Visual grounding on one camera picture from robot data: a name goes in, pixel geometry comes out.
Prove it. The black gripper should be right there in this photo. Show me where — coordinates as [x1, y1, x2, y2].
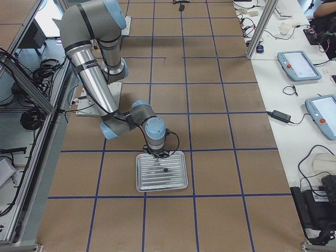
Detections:
[143, 146, 170, 159]

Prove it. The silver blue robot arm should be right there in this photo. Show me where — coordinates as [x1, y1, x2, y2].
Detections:
[55, 1, 171, 159]

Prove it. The ribbed silver metal tray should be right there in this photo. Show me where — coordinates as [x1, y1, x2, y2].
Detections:
[136, 151, 188, 192]

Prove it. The black power adapter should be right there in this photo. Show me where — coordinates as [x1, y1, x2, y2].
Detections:
[272, 110, 291, 123]

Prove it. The far blue teach pendant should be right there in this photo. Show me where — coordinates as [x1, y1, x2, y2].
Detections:
[277, 51, 322, 81]

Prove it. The blue teach pendant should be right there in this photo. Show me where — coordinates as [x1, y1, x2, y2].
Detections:
[305, 94, 335, 141]
[277, 51, 322, 81]

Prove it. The near blue teach pendant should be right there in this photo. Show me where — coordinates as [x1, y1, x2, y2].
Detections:
[305, 94, 335, 141]

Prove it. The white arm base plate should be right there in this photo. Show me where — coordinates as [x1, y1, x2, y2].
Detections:
[76, 81, 122, 117]
[121, 16, 132, 36]

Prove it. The aluminium frame post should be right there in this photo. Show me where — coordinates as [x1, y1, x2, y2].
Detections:
[246, 0, 278, 60]

